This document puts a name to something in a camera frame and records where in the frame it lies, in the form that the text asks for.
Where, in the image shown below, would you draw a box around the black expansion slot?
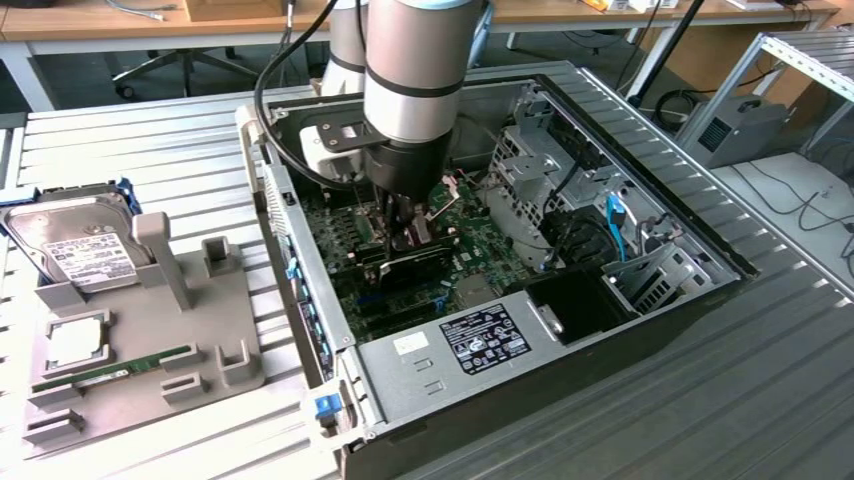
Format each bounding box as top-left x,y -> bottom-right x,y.
359,299 -> 435,324
364,309 -> 443,335

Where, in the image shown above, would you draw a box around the aluminium frame shelf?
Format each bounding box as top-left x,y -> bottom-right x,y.
676,28 -> 854,166

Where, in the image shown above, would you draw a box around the grey power supply with label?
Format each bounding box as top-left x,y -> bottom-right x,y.
343,288 -> 568,436

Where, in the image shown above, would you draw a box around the CPU socket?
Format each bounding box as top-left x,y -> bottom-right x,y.
356,204 -> 392,242

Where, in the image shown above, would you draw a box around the black tripod pole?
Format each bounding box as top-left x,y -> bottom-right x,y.
626,0 -> 706,106

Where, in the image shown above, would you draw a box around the silver hard disk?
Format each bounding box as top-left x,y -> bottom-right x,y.
3,194 -> 145,294

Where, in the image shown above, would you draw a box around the cardboard box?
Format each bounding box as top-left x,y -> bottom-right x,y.
183,0 -> 288,22

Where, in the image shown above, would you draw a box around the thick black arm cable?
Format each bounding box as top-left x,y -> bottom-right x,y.
253,0 -> 367,192

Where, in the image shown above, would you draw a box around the open black PC case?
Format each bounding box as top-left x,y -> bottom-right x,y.
235,73 -> 762,480

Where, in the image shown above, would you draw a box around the thin hanging cable with plug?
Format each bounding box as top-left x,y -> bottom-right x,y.
279,0 -> 300,81

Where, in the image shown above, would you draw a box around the black graphics card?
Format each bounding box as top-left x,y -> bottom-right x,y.
376,243 -> 456,292

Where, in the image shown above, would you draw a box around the blue wire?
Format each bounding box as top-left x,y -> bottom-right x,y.
604,194 -> 632,264

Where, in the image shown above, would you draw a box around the green motherboard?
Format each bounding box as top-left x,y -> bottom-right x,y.
290,167 -> 535,341

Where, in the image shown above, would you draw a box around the blue expansion slot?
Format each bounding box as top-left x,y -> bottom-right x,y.
358,292 -> 447,309

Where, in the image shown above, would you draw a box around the black office chair base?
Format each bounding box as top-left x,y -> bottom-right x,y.
109,47 -> 263,99

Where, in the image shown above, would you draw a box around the CPU chip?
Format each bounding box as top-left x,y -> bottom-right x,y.
45,319 -> 108,369

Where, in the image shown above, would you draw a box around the small white yellow boxes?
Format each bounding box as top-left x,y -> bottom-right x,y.
579,0 -> 675,14

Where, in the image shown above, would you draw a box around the blue disk caddy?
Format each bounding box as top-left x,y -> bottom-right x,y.
0,177 -> 145,286

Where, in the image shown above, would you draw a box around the grey cable on desk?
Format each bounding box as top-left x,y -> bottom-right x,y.
104,0 -> 179,22

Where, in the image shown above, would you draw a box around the metal socket cover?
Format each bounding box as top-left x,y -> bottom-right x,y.
426,172 -> 463,221

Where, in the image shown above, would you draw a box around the black wire bundle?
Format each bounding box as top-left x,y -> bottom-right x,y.
538,207 -> 619,274

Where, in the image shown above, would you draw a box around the grey computer box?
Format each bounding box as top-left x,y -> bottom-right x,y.
693,94 -> 793,169

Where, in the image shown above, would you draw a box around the silver chipset heatsink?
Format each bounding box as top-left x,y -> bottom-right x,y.
456,276 -> 500,305

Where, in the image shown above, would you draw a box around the long wooden desk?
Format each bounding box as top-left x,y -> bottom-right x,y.
491,0 -> 842,96

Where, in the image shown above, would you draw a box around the grey parts rack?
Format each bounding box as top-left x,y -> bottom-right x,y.
23,212 -> 268,459

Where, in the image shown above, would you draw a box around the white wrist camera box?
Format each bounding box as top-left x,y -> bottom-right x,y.
298,119 -> 387,185

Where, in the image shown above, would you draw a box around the metal disk bay cage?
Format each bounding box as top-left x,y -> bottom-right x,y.
490,124 -> 602,211

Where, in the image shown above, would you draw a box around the coiled black cable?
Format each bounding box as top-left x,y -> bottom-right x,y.
655,89 -> 701,132

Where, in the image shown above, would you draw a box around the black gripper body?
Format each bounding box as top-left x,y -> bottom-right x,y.
363,126 -> 456,205

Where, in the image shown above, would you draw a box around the blue case latch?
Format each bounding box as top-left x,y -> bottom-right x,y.
311,394 -> 344,419

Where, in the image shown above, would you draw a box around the black cable on white table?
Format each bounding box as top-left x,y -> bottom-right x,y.
730,162 -> 854,234

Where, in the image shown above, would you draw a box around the green RAM stick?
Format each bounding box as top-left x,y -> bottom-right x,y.
31,347 -> 192,394

